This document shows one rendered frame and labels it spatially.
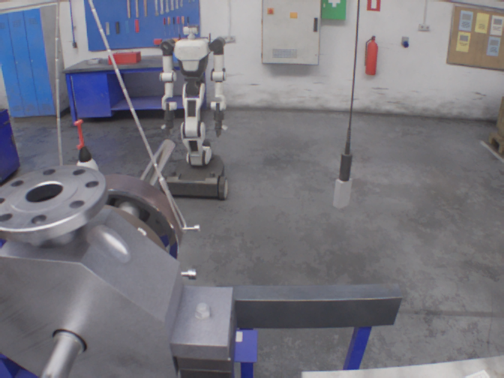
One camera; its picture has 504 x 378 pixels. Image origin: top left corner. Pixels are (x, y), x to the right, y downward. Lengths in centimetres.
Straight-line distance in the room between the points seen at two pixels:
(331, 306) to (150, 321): 68
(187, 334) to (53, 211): 38
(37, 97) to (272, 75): 367
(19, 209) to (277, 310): 86
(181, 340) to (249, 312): 49
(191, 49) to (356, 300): 248
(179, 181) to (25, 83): 383
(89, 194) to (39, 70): 567
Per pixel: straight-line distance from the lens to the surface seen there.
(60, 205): 75
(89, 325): 86
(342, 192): 163
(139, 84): 626
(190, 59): 327
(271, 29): 546
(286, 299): 126
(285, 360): 219
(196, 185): 342
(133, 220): 99
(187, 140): 342
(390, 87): 617
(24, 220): 73
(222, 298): 92
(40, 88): 645
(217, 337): 84
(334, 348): 227
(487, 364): 125
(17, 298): 91
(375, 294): 133
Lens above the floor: 176
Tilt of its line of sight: 29 degrees down
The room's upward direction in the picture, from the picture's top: straight up
